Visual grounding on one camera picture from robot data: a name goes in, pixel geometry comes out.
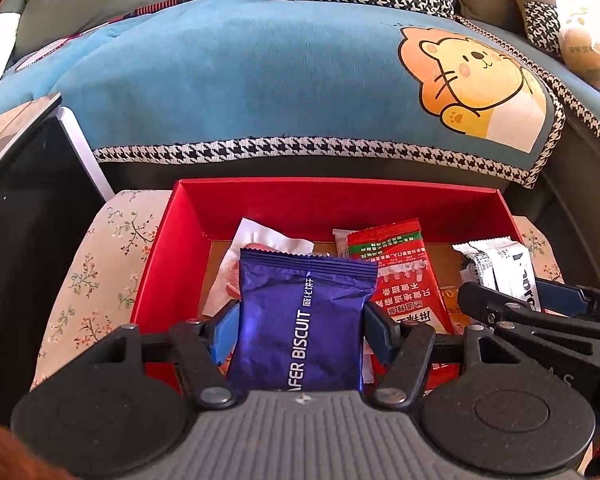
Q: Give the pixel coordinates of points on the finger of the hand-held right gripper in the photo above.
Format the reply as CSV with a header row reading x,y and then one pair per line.
x,y
485,302
565,296

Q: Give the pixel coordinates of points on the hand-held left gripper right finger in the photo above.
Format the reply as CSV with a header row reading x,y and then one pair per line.
x,y
377,332

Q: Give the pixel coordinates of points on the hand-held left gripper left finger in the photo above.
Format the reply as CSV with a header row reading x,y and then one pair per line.
x,y
225,330

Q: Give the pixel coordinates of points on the white sandwich cracker packet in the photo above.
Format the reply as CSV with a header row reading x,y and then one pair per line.
x,y
515,265

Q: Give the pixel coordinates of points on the red gummy candy packet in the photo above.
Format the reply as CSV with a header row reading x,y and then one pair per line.
x,y
405,280

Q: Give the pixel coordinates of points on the purple wafer biscuit packet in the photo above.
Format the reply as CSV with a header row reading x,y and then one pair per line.
x,y
300,320

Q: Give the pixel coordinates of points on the round pastry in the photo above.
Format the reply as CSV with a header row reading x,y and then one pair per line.
x,y
341,242

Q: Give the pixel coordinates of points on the pink sausage pack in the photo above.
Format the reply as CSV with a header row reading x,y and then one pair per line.
x,y
265,240

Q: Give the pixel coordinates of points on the red cardboard box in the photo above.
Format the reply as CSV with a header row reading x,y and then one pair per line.
x,y
330,205

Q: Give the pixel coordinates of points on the floral tablecloth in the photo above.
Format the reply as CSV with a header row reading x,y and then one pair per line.
x,y
105,280

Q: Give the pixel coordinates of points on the teal houndstooth-trim sofa cover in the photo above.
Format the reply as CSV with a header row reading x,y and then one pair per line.
x,y
580,105

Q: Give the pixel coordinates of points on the black glass table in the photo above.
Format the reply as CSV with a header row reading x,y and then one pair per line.
x,y
25,235

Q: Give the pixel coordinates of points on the blue cartoon sofa cover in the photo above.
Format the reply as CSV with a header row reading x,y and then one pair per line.
x,y
255,85

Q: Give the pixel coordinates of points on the white bag with bread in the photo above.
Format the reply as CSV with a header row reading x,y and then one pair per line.
x,y
582,45

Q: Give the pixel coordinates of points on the small orange houndstooth pillow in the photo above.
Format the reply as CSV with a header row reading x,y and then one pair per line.
x,y
540,20

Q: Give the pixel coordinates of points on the red striped cloth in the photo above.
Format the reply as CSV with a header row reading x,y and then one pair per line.
x,y
150,10

